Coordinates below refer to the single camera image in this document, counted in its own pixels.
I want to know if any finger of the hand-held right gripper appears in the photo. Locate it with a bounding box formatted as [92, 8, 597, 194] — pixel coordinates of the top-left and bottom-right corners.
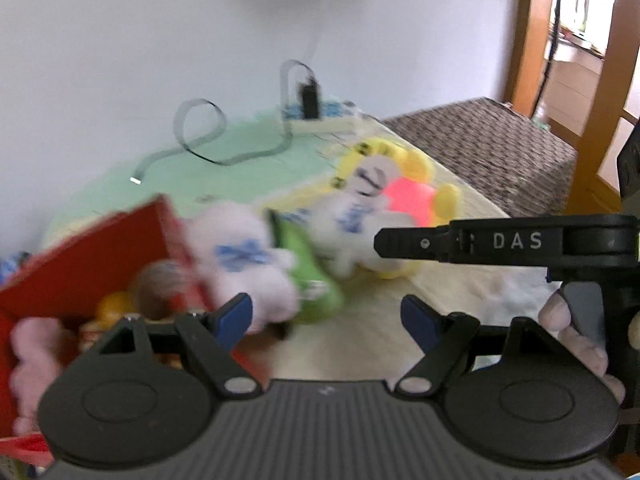
[373, 226, 452, 264]

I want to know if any white power strip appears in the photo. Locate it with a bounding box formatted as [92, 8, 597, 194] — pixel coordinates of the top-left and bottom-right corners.
[279, 101, 372, 134]

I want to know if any brown wicker basket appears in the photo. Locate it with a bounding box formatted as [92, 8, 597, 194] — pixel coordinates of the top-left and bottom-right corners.
[382, 97, 579, 219]

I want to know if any black cable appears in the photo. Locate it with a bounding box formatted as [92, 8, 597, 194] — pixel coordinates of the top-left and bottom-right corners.
[129, 59, 321, 184]

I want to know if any red cardboard box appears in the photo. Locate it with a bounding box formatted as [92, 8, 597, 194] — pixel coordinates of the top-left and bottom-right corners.
[0, 194, 263, 468]

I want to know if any yellow toy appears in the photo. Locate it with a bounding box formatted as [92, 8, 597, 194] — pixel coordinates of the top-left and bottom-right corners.
[94, 292, 139, 332]

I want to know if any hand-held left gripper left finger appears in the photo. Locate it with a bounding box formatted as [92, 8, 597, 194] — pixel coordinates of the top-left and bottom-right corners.
[95, 293, 264, 397]

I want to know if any pink plush toy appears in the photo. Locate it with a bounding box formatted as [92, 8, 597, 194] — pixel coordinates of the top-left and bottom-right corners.
[9, 317, 68, 437]

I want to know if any bear-print towel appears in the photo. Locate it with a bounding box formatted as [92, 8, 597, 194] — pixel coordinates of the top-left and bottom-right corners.
[42, 100, 563, 382]

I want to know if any white cable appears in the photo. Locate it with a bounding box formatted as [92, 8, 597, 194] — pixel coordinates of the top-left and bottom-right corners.
[300, 0, 343, 63]

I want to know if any person's right hand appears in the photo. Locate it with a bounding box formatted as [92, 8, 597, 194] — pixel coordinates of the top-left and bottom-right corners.
[538, 290, 640, 406]

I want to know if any black charger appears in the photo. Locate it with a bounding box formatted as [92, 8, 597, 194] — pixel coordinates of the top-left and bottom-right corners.
[298, 77, 321, 121]

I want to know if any white plush bunny plaid bow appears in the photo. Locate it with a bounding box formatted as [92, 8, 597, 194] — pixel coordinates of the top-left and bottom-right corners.
[185, 200, 302, 336]

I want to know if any yellow tiger plush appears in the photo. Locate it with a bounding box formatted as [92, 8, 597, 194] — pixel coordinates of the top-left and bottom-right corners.
[331, 137, 462, 281]

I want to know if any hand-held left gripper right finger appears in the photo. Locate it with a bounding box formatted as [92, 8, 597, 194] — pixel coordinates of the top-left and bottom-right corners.
[392, 294, 557, 397]

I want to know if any wooden door frame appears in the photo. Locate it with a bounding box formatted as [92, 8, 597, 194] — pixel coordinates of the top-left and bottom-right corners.
[505, 0, 640, 217]

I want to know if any white plush bunny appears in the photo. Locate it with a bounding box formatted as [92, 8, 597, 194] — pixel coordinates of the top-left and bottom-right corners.
[304, 154, 403, 281]

